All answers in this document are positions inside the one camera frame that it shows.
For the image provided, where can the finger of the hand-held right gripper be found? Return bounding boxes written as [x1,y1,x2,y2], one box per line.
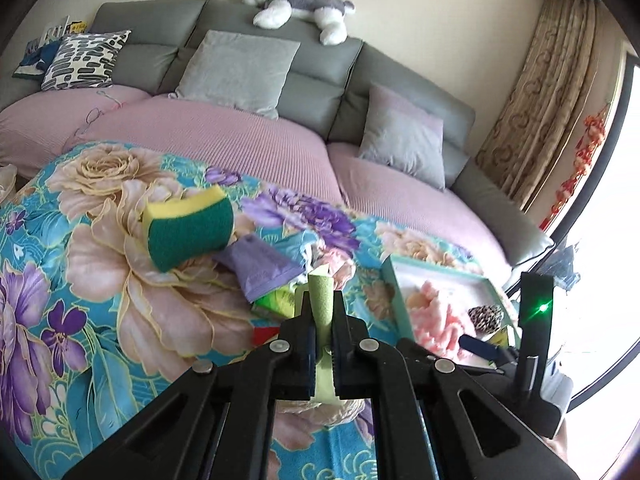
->
[459,334,518,373]

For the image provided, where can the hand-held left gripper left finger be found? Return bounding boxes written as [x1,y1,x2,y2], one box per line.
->
[62,291,317,480]

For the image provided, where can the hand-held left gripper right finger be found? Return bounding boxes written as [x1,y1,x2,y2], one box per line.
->
[330,290,581,480]

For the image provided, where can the black white leopard scrunchie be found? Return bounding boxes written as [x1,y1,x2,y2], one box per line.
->
[467,305,505,335]

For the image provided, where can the green tissue packet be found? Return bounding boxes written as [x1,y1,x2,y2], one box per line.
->
[252,282,301,320]

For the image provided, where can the pink striped fuzzy sock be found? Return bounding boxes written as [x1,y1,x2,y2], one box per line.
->
[405,280,473,356]

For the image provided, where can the green cloth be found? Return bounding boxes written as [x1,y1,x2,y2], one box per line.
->
[295,267,346,406]

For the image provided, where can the cream lace cloth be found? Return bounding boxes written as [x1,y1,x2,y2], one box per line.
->
[272,397,371,428]

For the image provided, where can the teal cardboard box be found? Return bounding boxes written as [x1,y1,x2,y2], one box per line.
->
[381,254,521,361]

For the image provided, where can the pink lace cloth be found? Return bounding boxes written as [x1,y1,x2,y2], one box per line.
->
[320,247,357,286]

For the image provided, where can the purple packet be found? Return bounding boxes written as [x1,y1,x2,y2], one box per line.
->
[212,234,306,305]

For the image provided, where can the light blue patterned cloth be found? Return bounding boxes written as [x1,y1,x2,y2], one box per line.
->
[280,232,321,281]

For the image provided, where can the yellow green sponge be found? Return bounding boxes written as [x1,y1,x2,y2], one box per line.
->
[141,185,236,272]

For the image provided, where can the clothes drying rack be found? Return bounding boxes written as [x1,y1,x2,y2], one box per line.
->
[547,240,581,291]

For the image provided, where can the pink sofa seat cover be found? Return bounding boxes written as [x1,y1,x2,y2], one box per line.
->
[62,95,346,206]
[327,141,516,271]
[0,84,151,181]

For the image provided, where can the floral printed blanket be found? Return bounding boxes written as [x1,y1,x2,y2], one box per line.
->
[0,141,506,480]

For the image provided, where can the red hanging decoration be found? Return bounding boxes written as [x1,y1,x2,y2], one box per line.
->
[542,105,613,226]

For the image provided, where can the grey and pink pillow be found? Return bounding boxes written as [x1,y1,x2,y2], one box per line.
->
[356,84,447,191]

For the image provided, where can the beige patterned curtain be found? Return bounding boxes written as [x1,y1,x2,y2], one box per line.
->
[475,0,628,216]

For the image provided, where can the plain grey pillow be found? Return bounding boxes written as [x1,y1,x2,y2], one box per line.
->
[170,30,302,120]

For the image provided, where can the grey sofa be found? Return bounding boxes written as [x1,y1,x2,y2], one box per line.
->
[0,0,556,268]

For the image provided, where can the grey white plush dog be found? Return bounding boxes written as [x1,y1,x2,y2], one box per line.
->
[242,0,357,45]

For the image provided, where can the black white patterned pillow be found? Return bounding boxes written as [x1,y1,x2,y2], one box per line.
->
[41,30,133,92]

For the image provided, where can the blue book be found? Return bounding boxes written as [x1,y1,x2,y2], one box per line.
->
[12,40,61,80]

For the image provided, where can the row of thin books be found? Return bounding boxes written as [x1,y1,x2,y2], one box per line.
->
[25,15,88,51]

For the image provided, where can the thin cord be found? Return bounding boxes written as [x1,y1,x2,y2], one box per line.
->
[75,87,123,138]

